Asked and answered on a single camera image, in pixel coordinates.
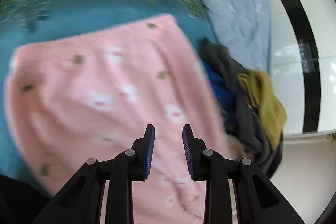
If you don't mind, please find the olive green garment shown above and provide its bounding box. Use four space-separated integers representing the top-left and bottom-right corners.
237 70 287 150

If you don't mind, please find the grey-blue floral bedsheet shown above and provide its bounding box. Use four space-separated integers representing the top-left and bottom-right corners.
202 0 272 73

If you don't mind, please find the dark grey garment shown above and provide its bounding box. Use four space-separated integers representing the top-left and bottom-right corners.
199 38 283 178

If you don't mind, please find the blue garment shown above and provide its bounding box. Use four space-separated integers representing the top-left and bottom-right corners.
202 60 238 131

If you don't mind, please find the pink fleece floral garment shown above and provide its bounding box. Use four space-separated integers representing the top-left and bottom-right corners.
4 14 235 223

